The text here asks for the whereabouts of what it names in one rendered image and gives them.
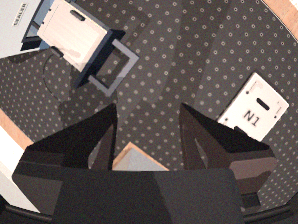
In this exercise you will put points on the white benchtop heat sealer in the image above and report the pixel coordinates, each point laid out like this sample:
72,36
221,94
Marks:
20,18

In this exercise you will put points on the pale pink sheet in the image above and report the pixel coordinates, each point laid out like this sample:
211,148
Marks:
72,36

